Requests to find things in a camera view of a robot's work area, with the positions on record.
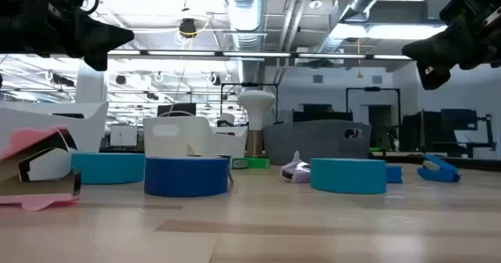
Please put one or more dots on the dark blue tape roll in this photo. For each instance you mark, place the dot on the dark blue tape roll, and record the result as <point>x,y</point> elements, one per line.
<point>184,177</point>

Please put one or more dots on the black ceiling device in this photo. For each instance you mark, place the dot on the black ceiling device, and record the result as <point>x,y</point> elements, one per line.
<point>188,28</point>

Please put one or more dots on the white bulb table lamp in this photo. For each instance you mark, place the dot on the white bulb table lamp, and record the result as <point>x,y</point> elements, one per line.
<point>256,102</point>

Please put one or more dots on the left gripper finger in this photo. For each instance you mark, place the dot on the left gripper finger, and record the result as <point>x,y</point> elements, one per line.
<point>102,36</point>

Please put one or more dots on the black background stand frame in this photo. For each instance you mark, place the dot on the black background stand frame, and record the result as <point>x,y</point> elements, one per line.
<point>372,88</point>
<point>250,84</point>

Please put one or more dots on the long ceiling light strip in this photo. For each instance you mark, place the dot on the long ceiling light strip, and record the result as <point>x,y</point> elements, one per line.
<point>254,54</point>

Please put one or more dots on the green stapler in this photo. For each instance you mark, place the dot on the green stapler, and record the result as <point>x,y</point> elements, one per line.
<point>254,163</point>

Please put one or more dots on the silver vertical ventilation duct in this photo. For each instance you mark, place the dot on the silver vertical ventilation duct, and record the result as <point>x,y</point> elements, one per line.
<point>244,4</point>

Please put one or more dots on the white plastic bin with tag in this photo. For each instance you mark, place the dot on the white plastic bin with tag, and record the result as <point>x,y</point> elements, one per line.
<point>176,137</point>

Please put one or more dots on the teal tape roll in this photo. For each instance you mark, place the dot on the teal tape roll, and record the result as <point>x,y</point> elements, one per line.
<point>109,169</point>
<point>348,177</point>

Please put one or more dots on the black background monitor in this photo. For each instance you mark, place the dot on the black background monitor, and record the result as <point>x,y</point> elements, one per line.
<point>176,109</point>

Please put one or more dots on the white cabinet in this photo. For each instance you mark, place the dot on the white cabinet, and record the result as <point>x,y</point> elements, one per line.
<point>123,135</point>

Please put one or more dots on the plain white plastic bin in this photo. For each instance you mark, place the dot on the plain white plastic bin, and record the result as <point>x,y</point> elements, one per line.
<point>90,130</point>

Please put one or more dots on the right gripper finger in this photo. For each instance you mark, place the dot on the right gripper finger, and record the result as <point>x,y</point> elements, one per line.
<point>434,51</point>

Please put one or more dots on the dark plastic bin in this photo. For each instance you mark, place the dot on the dark plastic bin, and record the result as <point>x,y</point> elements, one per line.
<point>313,141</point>

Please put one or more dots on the pink staple remover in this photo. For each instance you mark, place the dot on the pink staple remover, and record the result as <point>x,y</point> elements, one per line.
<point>23,137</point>

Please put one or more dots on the dark background workstation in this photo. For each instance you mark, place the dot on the dark background workstation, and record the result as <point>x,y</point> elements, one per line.
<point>450,130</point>

